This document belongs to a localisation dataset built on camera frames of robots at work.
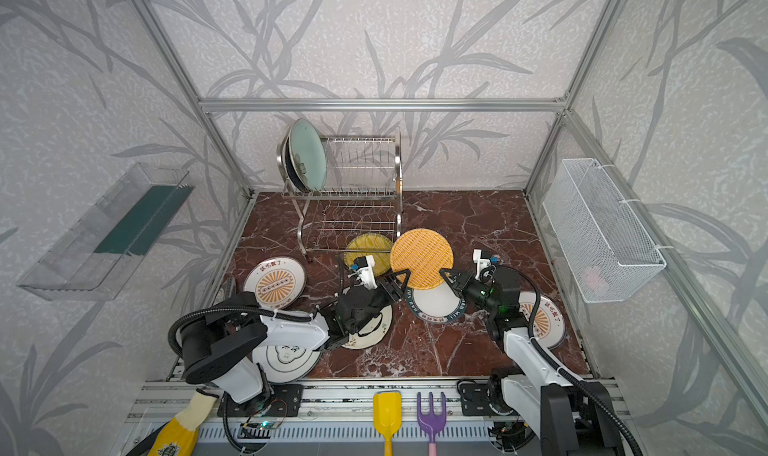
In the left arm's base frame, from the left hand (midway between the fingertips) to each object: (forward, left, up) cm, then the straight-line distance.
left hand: (413, 269), depth 79 cm
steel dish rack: (+32, +18, -12) cm, 39 cm away
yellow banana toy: (-36, +54, -15) cm, 67 cm away
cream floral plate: (-16, +10, -5) cm, 20 cm away
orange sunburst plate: (+4, +44, -17) cm, 47 cm away
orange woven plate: (+6, -3, -1) cm, 7 cm away
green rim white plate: (-4, -8, -15) cm, 17 cm away
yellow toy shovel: (-32, +6, -16) cm, 36 cm away
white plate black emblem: (-20, +34, -16) cm, 43 cm away
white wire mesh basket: (-4, -39, +19) cm, 44 cm away
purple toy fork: (-33, -4, -14) cm, 36 cm away
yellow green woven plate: (+18, +14, -15) cm, 27 cm away
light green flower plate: (+27, +30, +16) cm, 43 cm away
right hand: (+2, -8, -1) cm, 8 cm away
